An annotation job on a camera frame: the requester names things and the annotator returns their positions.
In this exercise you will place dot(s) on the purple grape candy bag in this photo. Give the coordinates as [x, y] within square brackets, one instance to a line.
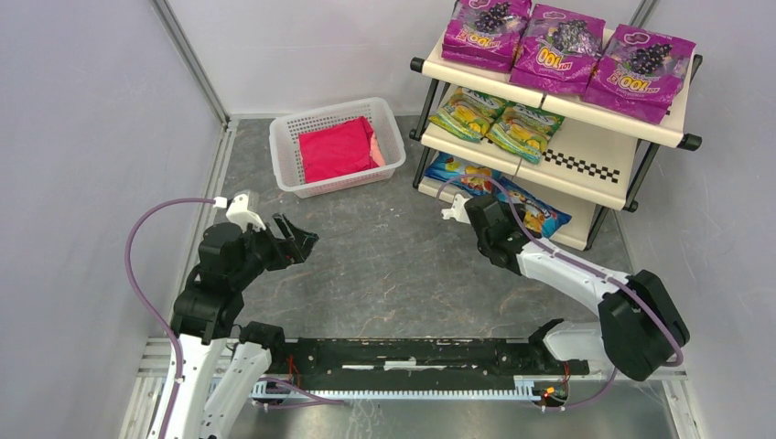
[558, 51]
[486, 34]
[640, 73]

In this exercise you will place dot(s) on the blue slendy bag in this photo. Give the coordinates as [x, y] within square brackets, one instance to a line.
[538, 216]
[469, 176]

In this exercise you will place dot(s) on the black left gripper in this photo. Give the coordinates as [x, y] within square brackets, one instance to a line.
[281, 243]

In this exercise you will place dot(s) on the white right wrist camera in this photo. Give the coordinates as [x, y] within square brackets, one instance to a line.
[457, 210]

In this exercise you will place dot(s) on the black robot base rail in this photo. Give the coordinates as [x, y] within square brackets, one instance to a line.
[410, 364]

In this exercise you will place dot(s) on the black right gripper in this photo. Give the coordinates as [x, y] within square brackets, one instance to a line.
[479, 214]

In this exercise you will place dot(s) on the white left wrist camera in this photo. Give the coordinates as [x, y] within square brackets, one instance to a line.
[242, 210]

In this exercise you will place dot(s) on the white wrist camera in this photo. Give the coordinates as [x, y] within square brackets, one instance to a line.
[457, 210]
[242, 210]

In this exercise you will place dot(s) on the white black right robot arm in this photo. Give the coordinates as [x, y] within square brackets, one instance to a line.
[639, 328]

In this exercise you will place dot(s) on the pink folded cloth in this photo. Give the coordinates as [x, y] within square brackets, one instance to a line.
[340, 150]

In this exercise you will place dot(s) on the white plastic basket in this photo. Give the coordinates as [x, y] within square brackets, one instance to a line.
[286, 157]

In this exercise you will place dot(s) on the green Fox's candy bag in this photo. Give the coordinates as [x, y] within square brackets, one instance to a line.
[525, 131]

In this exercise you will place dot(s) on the blue Slendy bag front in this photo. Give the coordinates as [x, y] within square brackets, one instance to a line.
[469, 176]

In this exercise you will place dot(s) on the green candy bag on shelf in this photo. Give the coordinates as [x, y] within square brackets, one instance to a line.
[468, 114]

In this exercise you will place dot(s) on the cream three-tier shelf rack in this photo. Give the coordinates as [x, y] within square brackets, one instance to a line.
[594, 164]

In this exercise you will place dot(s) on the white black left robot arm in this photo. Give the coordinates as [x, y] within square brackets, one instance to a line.
[231, 257]

